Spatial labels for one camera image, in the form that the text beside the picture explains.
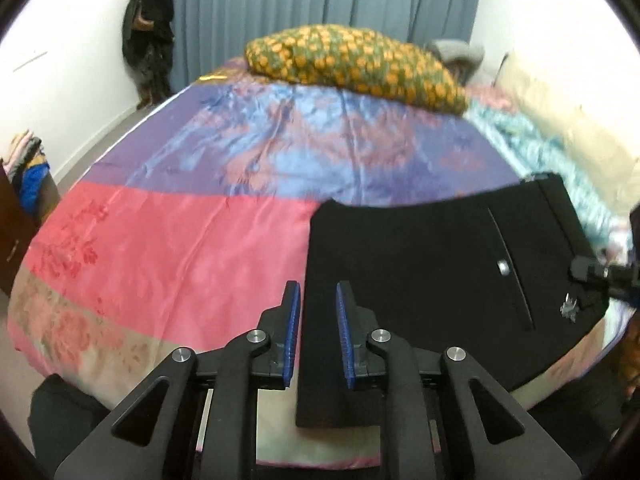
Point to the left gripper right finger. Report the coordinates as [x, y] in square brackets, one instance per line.
[444, 416]

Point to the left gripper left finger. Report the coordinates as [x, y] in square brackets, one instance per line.
[195, 414]

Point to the black pants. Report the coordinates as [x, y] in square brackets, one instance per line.
[489, 273]

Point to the person's hand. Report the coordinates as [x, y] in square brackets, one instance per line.
[629, 364]

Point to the teal floral blanket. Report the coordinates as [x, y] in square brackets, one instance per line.
[531, 154]

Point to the cream headboard cushion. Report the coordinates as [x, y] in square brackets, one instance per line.
[610, 166]

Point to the colourful satin bedspread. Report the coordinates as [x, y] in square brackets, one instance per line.
[186, 229]

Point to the dark wooden cabinet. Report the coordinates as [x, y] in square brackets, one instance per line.
[18, 228]

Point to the grey knitted cloth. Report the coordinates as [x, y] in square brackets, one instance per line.
[459, 57]

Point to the pile of clothes on cabinet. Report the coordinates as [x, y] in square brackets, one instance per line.
[25, 164]

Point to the green orange floral pillow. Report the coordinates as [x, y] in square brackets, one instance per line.
[358, 60]

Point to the dark hanging clothes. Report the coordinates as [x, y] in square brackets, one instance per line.
[148, 48]

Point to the blue-grey curtain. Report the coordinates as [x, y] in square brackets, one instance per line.
[209, 32]

